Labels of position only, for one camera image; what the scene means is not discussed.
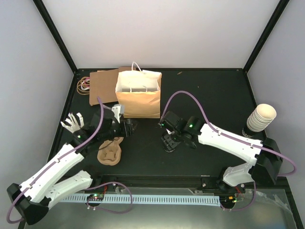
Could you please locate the cardboard cup carrier stack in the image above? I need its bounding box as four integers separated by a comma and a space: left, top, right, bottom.
97, 137, 124, 166

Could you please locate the yellow paper takeout bag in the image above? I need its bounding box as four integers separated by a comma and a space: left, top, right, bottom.
115, 62, 162, 118

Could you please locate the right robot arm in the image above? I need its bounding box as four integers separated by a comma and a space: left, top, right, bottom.
159, 112, 283, 192

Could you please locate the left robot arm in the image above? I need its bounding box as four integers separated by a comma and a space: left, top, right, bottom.
7, 106, 137, 225

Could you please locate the cup of wrapped straws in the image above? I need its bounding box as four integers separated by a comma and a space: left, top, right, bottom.
60, 113, 84, 134

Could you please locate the brown flat paper bag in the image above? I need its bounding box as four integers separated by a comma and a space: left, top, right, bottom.
76, 69, 119, 106

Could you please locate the stack of paper cups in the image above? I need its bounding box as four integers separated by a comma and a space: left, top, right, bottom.
242, 104, 277, 138

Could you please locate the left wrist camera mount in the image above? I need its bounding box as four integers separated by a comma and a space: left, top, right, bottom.
111, 104, 125, 124

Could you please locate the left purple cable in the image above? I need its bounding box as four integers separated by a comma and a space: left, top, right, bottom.
6, 96, 112, 224

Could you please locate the purple cable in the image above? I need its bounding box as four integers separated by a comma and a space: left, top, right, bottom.
6, 96, 112, 224
161, 90, 297, 177

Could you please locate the white slotted cable duct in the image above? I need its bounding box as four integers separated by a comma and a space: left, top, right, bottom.
61, 193, 220, 207

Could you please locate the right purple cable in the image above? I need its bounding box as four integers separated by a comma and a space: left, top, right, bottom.
161, 90, 297, 177

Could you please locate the black frame post left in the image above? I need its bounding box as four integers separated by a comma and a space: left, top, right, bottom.
33, 0, 78, 73

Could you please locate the black frame post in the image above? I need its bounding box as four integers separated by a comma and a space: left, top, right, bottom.
33, 0, 78, 73
243, 0, 290, 73

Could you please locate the black frame post right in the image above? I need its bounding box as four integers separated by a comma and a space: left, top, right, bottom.
243, 0, 290, 73

